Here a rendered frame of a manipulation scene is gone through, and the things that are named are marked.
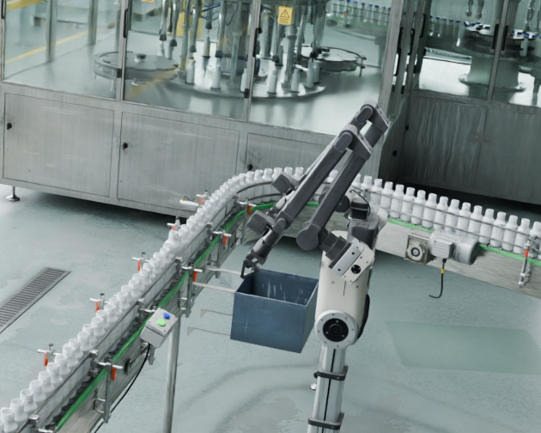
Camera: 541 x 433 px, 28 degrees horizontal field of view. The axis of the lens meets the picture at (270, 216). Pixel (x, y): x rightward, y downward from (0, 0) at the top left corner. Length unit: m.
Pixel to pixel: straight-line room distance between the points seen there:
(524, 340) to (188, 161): 2.57
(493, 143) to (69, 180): 3.50
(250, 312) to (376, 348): 1.97
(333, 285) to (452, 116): 5.26
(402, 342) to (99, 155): 2.63
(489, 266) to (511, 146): 3.86
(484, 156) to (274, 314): 4.88
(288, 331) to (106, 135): 3.49
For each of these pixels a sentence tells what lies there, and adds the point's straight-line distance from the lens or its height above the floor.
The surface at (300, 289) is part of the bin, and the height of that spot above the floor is 0.88.
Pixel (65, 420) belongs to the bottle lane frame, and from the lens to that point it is 3.44.
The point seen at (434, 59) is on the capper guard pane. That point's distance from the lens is 9.00.
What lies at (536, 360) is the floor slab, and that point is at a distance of 6.63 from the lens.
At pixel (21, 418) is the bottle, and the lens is 3.19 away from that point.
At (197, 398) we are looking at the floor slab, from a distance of 5.62.
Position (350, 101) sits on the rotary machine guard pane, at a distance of 7.19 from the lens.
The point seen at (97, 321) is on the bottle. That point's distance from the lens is 3.66.
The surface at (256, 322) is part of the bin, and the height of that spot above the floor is 0.83.
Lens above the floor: 2.75
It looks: 19 degrees down
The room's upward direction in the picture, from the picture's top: 6 degrees clockwise
